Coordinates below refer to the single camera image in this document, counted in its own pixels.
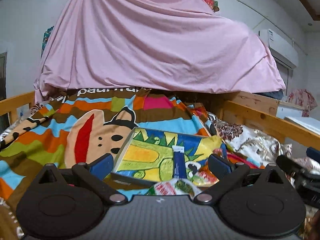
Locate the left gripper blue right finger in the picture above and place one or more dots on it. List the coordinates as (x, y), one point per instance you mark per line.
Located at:
(219, 167)

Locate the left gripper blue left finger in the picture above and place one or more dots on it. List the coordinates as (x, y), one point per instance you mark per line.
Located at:
(102, 166)

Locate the blue long snack packet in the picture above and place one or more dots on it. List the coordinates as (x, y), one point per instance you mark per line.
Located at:
(179, 162)

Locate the orange snack bag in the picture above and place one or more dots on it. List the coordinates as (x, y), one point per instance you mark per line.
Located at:
(174, 187)

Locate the colourful cartoon monkey blanket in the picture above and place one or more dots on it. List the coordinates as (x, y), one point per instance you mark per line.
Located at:
(81, 127)

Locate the dinosaur print tray box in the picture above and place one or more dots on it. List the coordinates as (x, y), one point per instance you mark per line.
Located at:
(146, 157)

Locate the white air conditioner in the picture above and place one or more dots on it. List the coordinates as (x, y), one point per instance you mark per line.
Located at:
(282, 51)

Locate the pink bed sheet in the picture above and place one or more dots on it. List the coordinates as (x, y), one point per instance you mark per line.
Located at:
(176, 45)

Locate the wooden bed frame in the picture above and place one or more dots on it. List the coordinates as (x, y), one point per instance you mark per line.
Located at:
(242, 108)

